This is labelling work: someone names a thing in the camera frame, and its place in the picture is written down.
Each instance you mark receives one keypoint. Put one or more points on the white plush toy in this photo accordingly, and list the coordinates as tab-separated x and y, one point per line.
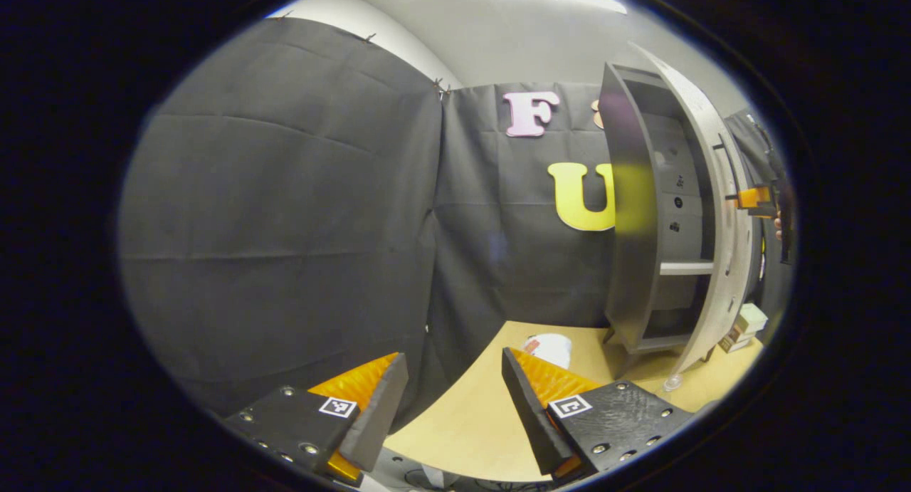
551	349

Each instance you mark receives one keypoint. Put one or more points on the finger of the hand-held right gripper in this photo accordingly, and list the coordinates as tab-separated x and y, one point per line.
756	199

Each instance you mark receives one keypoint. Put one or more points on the light grey cabinet door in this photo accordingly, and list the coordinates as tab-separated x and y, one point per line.
733	264

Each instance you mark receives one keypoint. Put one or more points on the grey book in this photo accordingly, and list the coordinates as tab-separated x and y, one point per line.
732	342

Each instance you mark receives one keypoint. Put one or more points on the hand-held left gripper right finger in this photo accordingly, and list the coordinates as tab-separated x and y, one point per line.
534	421

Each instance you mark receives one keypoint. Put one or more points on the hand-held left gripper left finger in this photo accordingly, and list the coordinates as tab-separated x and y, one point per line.
377	421

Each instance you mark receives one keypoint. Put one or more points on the black backdrop cloth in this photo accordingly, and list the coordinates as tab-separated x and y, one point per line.
285	228

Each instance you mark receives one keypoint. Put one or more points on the dark grey cabinet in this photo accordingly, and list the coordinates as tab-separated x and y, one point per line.
630	264

